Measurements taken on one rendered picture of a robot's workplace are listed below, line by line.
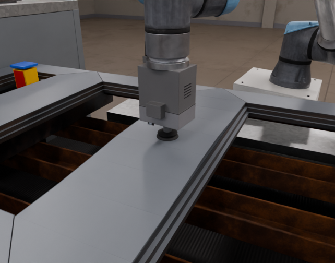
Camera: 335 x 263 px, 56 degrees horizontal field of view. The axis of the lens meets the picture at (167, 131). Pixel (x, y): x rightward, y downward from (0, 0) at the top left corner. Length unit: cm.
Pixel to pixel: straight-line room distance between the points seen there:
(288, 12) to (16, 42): 840
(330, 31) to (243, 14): 850
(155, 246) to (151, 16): 33
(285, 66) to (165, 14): 81
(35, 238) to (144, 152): 23
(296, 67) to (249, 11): 831
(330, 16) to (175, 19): 63
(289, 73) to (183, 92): 75
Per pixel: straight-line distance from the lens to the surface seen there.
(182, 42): 52
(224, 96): 86
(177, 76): 51
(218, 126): 66
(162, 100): 54
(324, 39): 115
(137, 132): 62
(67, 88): 96
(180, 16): 51
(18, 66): 111
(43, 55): 146
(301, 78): 126
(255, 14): 949
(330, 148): 105
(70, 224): 43
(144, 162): 53
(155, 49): 52
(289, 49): 124
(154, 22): 51
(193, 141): 59
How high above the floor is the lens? 112
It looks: 26 degrees down
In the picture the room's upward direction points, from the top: straight up
